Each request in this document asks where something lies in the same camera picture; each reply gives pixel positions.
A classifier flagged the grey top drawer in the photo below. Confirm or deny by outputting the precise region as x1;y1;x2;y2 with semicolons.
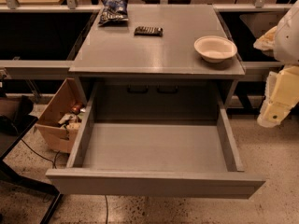
46;81;265;199

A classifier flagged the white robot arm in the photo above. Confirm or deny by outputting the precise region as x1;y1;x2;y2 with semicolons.
253;1;299;128

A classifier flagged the grey drawer cabinet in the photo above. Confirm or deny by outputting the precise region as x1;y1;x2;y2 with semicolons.
68;4;247;110

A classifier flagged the white paper bowl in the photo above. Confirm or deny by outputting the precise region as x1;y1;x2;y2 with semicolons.
193;35;237;63

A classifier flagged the dark chocolate bar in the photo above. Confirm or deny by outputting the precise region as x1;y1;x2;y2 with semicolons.
134;26;164;36

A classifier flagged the blue chip bag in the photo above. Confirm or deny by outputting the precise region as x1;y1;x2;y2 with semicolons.
98;0;129;26

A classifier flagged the cardboard box with trash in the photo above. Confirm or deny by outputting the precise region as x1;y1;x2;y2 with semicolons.
36;78;85;153

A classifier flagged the dark bag on left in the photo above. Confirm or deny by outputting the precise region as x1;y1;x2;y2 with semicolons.
0;95;34;135

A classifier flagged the black floor cable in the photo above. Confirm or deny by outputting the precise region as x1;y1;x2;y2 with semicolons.
20;138;109;224

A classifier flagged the black table leg frame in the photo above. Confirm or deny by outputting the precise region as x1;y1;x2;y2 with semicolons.
0;115;63;224

